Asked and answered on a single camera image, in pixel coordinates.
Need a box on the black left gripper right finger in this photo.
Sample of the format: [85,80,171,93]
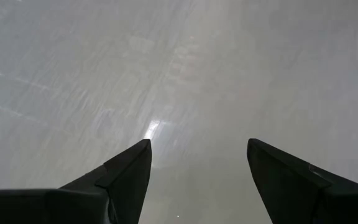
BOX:
[246,138,358,224]

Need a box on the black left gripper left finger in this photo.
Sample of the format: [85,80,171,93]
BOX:
[0,138,153,224]

